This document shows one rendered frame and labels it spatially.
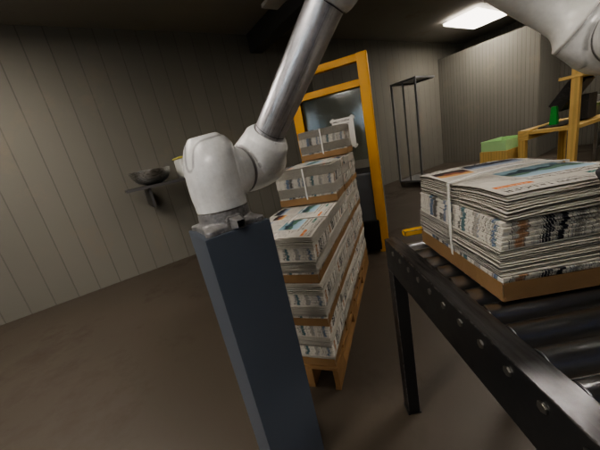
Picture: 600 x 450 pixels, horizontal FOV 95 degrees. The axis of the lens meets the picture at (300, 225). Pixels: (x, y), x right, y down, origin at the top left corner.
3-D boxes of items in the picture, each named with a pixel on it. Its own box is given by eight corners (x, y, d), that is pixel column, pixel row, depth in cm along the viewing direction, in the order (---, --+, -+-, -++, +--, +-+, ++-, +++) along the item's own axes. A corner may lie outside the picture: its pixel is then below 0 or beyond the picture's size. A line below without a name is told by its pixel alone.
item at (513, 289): (458, 269, 71) (457, 254, 70) (572, 248, 70) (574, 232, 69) (503, 303, 56) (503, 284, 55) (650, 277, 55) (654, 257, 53)
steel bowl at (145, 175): (170, 179, 352) (166, 167, 347) (177, 179, 315) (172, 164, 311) (132, 188, 329) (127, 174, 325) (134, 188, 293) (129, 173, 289)
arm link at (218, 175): (184, 216, 83) (160, 141, 77) (227, 200, 97) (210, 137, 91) (221, 213, 74) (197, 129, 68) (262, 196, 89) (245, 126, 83)
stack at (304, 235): (272, 382, 150) (233, 241, 128) (323, 277, 254) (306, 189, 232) (342, 391, 136) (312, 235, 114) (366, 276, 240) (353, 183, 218)
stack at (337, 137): (323, 278, 254) (295, 133, 219) (330, 263, 281) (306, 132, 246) (366, 277, 240) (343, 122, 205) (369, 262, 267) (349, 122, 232)
